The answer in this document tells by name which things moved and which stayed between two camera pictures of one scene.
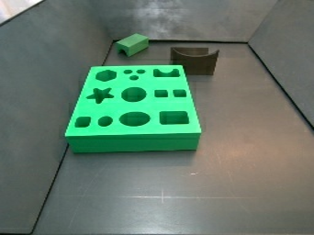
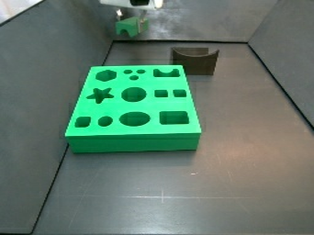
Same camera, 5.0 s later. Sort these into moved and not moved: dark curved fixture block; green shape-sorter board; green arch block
Moved: green arch block
Not moved: green shape-sorter board; dark curved fixture block
